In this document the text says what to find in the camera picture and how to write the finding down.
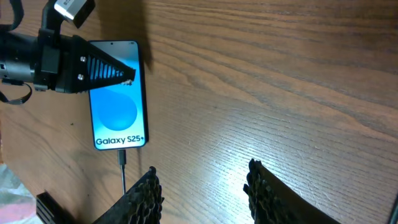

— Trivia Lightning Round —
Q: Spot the black USB charging cable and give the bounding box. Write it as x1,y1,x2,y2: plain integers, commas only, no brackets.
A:
117,149,127,195

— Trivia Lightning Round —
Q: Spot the blue Galaxy smartphone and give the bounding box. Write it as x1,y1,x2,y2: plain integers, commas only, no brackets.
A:
89,40,149,151

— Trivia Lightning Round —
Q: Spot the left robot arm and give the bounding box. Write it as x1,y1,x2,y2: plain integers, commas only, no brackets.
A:
1,0,136,93

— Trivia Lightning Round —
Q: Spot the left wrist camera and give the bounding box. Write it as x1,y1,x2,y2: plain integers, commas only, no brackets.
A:
54,0,96,29

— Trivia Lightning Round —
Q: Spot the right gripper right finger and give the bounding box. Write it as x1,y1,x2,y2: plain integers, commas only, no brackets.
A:
243,159,338,224

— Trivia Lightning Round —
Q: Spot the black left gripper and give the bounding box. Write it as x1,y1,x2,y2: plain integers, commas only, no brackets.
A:
33,29,136,93

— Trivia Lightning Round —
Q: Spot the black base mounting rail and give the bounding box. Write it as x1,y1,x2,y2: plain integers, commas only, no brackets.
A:
36,192,75,224

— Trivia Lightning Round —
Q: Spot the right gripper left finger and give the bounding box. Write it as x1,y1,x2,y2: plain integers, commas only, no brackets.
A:
93,166,164,224

